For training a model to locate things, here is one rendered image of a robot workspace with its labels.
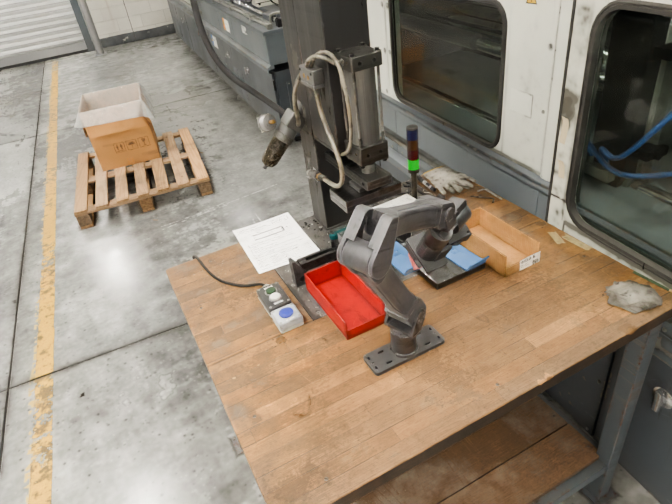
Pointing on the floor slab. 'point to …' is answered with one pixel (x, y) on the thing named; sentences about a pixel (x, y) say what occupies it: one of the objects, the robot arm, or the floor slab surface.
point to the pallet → (84, 205)
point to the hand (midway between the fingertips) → (416, 266)
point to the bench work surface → (427, 381)
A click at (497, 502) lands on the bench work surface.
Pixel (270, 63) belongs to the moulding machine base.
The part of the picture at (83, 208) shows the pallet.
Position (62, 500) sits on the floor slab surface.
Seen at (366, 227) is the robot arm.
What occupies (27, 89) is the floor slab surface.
